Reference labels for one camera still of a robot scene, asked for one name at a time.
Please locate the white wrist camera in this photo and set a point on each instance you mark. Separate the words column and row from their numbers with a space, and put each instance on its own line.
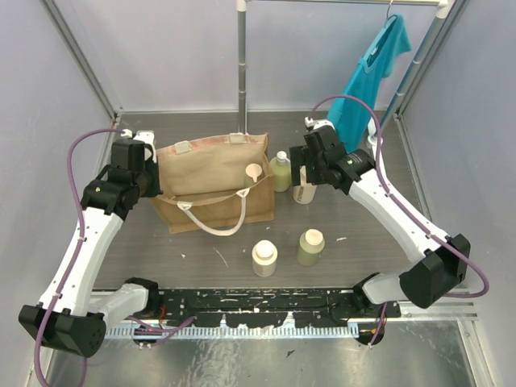
column 148, row 137
column 313, row 124

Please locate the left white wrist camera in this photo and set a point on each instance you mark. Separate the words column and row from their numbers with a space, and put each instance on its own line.
column 148, row 137

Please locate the green pump dispenser bottle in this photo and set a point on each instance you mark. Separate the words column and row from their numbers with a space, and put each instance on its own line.
column 252, row 174

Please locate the cream labelled tall bottle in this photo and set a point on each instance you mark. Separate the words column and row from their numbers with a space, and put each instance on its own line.
column 304, row 193

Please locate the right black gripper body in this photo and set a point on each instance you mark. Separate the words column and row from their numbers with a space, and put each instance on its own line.
column 314, row 175

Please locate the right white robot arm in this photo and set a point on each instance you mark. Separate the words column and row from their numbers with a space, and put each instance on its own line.
column 434, row 267

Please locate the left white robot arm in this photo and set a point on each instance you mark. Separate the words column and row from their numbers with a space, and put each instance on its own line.
column 76, row 324

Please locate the metal clothes rack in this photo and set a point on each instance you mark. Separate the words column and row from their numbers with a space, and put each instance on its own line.
column 432, row 35

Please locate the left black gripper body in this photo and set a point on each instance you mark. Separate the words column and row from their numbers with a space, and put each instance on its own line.
column 152, row 184

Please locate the cream short bottle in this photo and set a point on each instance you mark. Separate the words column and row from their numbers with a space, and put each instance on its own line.
column 264, row 258

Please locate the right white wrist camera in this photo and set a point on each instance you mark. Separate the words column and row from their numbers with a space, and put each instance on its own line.
column 313, row 124

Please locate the green bottle white cap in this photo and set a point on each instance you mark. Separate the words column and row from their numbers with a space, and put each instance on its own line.
column 281, row 171

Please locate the teal t-shirt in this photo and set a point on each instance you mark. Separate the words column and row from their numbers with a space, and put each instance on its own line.
column 349, row 118

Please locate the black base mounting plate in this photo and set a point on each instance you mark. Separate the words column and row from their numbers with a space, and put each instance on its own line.
column 307, row 310

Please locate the tan canvas tote bag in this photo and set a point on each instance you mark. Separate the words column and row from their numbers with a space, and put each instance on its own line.
column 203, row 184

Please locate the olive green bottle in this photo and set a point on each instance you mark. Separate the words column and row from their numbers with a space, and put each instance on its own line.
column 310, row 248

